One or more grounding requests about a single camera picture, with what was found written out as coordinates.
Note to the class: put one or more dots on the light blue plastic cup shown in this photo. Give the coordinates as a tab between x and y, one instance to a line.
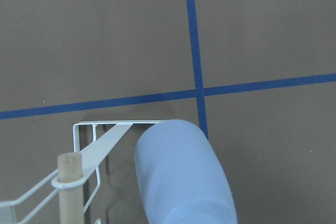
180	177

